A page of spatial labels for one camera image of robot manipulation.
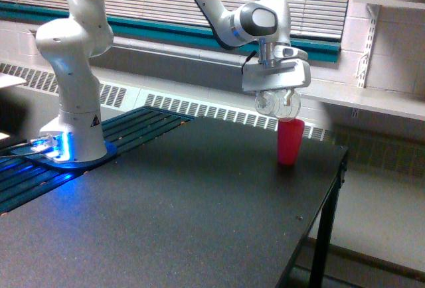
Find clear plastic cup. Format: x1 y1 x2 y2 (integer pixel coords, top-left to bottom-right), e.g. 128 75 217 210
255 90 301 121

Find black base cable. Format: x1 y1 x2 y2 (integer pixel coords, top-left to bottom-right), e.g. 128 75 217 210
0 139 41 159

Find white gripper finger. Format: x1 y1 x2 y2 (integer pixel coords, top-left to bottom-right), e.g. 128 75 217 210
260 92 273 102
284 88 296 103

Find white upper shelf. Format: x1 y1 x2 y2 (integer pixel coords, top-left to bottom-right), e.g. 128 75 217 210
353 0 425 11

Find blue slotted mounting rails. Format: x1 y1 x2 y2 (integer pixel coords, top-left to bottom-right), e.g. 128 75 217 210
1 107 194 214

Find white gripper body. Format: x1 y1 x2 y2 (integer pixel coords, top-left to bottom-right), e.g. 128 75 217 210
242 44 311 92

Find pink plastic cup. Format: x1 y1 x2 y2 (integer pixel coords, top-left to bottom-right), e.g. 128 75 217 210
278 119 305 166

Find white wall shelf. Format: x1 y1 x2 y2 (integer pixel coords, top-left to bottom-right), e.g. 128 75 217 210
299 80 424 121

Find black table leg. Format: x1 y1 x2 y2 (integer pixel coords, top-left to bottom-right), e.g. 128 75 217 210
308 151 349 287

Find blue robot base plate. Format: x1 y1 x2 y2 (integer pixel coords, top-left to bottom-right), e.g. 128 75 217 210
25 141 118 171

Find white baseboard heater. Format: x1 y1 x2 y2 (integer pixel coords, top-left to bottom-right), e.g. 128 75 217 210
0 62 336 141

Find white shelf bracket rail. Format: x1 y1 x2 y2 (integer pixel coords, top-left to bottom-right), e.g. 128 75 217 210
355 0 382 88

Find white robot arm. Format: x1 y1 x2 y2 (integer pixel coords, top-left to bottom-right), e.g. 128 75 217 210
33 0 311 164

